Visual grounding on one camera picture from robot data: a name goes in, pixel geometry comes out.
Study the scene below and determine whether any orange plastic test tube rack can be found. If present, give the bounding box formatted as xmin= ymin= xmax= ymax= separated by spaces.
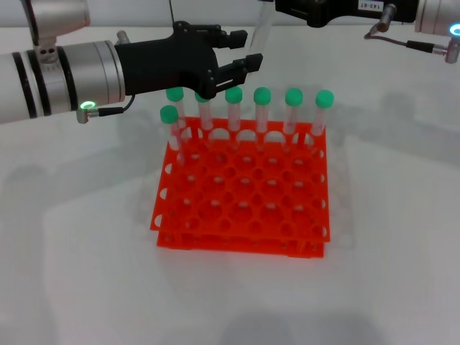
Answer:
xmin=149 ymin=115 xmax=331 ymax=259

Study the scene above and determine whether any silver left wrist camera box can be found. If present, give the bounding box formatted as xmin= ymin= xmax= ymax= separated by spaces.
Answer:
xmin=21 ymin=0 xmax=91 ymax=42

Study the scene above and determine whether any arm cable with plug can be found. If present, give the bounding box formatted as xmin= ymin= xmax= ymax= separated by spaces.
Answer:
xmin=77 ymin=93 xmax=137 ymax=124
xmin=364 ymin=3 xmax=460 ymax=65

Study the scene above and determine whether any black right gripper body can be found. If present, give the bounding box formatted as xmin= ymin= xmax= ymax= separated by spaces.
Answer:
xmin=308 ymin=0 xmax=420 ymax=29

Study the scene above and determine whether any left arm cable with plug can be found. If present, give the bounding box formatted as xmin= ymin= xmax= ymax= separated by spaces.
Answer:
xmin=77 ymin=93 xmax=137 ymax=124

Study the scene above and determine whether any right arm cable with plug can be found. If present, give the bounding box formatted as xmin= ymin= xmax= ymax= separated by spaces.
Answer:
xmin=364 ymin=3 xmax=460 ymax=65

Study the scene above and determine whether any green-capped clear test tube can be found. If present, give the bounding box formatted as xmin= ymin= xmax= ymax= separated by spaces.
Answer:
xmin=307 ymin=89 xmax=335 ymax=150
xmin=249 ymin=0 xmax=277 ymax=54
xmin=253 ymin=87 xmax=272 ymax=151
xmin=282 ymin=88 xmax=304 ymax=152
xmin=224 ymin=87 xmax=244 ymax=150
xmin=160 ymin=105 xmax=187 ymax=166
xmin=194 ymin=91 xmax=215 ymax=144
xmin=166 ymin=87 xmax=190 ymax=141

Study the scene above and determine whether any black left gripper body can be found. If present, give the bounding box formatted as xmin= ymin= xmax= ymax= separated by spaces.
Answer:
xmin=114 ymin=20 xmax=221 ymax=101

